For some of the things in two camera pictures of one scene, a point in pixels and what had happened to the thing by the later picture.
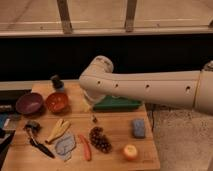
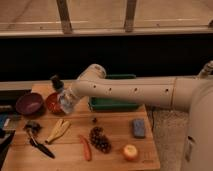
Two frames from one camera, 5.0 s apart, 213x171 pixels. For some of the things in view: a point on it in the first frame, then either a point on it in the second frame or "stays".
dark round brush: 33,125 stays
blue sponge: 139,127 stays
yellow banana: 61,127 stays
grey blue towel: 65,146 -> 66,100
